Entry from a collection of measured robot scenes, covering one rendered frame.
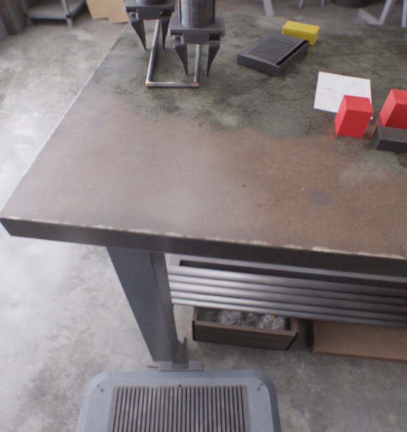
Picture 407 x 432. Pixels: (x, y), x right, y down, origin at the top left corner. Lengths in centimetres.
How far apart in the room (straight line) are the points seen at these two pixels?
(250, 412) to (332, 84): 80
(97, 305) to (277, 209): 104
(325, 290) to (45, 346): 102
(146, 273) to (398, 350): 102
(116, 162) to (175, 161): 9
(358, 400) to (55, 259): 130
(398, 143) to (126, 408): 86
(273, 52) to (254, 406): 86
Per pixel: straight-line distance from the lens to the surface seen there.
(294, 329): 114
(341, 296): 117
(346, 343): 133
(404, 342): 143
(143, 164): 50
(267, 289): 111
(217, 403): 96
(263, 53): 77
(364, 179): 53
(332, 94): 71
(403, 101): 64
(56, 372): 134
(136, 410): 97
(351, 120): 58
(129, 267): 63
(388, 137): 59
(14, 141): 226
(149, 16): 78
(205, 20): 65
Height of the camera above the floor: 121
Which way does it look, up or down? 51 degrees down
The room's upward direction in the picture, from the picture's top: 1 degrees clockwise
